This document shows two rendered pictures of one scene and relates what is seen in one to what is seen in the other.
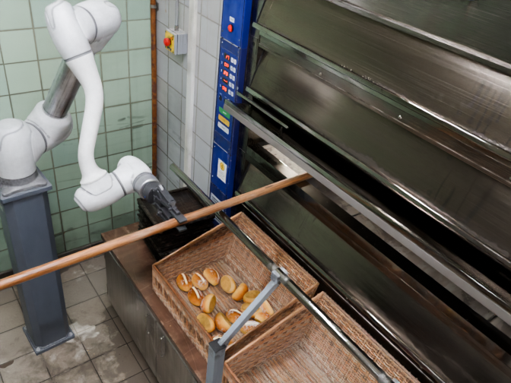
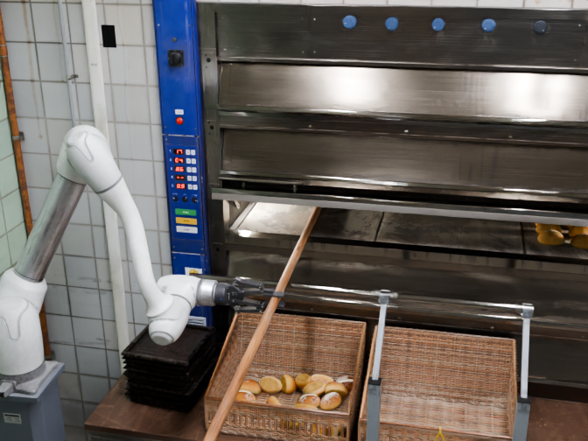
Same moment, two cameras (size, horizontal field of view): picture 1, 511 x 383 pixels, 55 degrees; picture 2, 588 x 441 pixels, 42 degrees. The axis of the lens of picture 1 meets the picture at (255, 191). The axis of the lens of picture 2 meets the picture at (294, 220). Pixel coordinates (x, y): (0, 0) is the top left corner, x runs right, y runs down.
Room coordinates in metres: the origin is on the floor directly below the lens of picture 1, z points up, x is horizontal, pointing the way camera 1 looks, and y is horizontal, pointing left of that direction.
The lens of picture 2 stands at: (-0.57, 1.57, 2.41)
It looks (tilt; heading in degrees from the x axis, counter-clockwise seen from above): 22 degrees down; 323
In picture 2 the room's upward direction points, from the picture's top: straight up
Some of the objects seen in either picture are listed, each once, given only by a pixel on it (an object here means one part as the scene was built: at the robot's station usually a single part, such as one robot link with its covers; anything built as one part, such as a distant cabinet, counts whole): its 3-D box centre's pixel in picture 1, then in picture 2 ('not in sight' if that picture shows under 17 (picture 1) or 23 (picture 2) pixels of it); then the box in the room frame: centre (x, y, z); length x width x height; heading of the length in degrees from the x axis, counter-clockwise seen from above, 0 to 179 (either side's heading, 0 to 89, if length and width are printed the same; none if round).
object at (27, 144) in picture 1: (14, 145); (14, 331); (1.69, 1.00, 1.17); 0.18 x 0.16 x 0.22; 164
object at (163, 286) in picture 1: (231, 286); (289, 374); (1.51, 0.05, 0.72); 0.56 x 0.49 x 0.28; 41
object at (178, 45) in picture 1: (176, 41); not in sight; (2.36, 0.48, 1.46); 0.10 x 0.07 x 0.10; 40
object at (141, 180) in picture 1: (147, 186); (209, 292); (1.49, 0.40, 1.20); 0.09 x 0.06 x 0.09; 131
